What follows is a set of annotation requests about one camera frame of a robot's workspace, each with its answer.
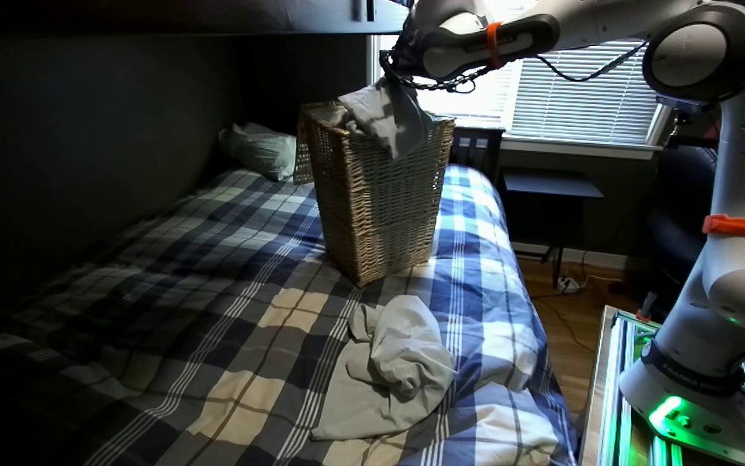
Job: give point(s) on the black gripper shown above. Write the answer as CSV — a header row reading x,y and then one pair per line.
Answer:
x,y
407,52

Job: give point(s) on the grey-blue cloth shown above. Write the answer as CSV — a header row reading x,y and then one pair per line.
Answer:
x,y
394,363
380,118

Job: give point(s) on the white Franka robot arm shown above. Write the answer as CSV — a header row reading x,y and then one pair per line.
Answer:
x,y
736,173

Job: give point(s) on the woven wicker laundry basket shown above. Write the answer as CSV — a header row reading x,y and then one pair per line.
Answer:
x,y
376,202

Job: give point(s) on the crumpled grey-blue cloth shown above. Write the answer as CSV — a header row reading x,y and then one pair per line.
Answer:
x,y
394,363

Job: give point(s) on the dark nightstand cabinet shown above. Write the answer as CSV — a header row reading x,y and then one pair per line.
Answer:
x,y
479,145

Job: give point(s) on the small grey-green pillow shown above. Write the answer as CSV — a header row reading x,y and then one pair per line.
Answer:
x,y
261,148

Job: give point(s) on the black side table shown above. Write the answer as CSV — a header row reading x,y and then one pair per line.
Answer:
x,y
554,186

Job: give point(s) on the white window blinds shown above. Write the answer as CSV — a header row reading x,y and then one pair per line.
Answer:
x,y
583,105

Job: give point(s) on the blue plaid duvet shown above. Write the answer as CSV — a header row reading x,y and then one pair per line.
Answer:
x,y
217,328

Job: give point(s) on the metal robot mounting table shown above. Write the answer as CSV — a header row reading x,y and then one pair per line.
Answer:
x,y
639,404

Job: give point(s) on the dark bunk bed frame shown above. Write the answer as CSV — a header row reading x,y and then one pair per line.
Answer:
x,y
173,16

